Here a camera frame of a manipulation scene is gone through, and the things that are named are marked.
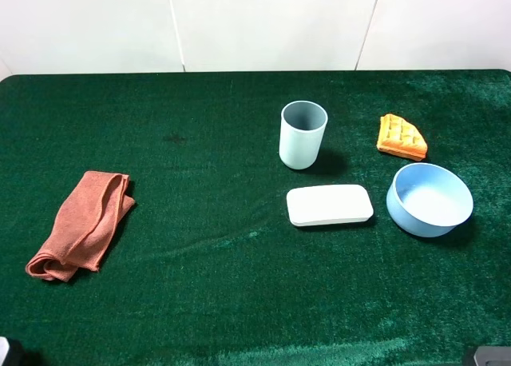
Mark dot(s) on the light blue plastic cup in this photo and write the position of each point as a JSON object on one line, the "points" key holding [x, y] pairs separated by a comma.
{"points": [[301, 133]]}

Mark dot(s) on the grey object bottom right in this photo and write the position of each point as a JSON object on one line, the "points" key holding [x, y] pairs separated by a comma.
{"points": [[492, 355]]}

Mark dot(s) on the black white object bottom left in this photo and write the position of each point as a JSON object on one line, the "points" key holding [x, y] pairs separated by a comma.
{"points": [[11, 352]]}

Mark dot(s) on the white rounded soap box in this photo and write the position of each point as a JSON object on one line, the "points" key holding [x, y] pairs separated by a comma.
{"points": [[328, 205]]}

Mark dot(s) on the green velvet tablecloth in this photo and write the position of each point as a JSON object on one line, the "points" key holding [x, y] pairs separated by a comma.
{"points": [[207, 268]]}

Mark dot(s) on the orange waffle piece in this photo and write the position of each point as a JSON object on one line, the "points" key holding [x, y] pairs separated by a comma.
{"points": [[398, 137]]}

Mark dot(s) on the blue plastic bowl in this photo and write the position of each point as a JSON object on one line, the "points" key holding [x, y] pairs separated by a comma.
{"points": [[427, 200]]}

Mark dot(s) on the orange folded cloth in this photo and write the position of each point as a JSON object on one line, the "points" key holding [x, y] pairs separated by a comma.
{"points": [[83, 227]]}

